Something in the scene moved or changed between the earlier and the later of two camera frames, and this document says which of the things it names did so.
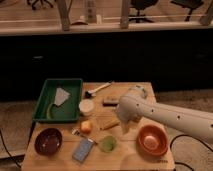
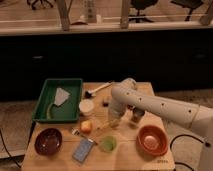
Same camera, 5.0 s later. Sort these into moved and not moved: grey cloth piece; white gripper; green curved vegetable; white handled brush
Moved: white gripper
Not moved: white handled brush; grey cloth piece; green curved vegetable
